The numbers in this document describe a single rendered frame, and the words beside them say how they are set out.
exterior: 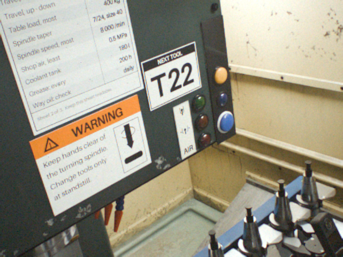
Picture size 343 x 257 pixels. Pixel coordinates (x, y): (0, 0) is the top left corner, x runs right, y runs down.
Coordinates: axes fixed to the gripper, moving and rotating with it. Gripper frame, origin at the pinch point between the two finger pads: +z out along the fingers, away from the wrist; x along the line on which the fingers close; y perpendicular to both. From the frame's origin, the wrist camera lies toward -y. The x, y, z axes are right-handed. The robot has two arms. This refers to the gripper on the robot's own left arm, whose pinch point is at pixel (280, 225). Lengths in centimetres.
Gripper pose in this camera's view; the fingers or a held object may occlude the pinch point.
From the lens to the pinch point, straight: 112.3
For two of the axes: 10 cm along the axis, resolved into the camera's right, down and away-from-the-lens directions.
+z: -6.5, -2.5, 7.2
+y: 1.4, 8.9, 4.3
